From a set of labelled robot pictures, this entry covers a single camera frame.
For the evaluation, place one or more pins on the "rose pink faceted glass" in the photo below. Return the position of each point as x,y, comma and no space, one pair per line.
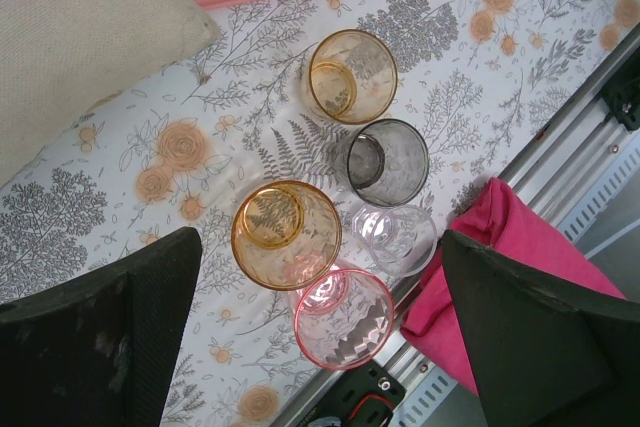
350,347

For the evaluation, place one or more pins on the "small orange glass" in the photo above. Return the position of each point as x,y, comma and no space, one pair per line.
380,97

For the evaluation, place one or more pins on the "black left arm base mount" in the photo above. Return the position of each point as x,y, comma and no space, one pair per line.
360,397

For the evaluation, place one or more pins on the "beige pillow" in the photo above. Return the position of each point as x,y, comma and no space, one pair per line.
75,47

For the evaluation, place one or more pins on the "magenta folded towel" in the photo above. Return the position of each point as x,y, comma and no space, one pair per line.
510,247

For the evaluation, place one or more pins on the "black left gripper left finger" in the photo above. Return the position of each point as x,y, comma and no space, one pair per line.
75,347

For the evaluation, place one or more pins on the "wide orange glass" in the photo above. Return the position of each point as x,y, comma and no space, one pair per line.
310,257

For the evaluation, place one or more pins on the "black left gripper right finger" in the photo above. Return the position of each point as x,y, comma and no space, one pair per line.
550,347

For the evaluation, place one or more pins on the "small clear glass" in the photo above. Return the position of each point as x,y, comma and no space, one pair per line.
402,249

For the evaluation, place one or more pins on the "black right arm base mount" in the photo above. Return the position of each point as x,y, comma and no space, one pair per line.
625,102

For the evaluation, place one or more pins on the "dark grey glass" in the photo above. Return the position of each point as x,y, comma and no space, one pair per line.
400,172

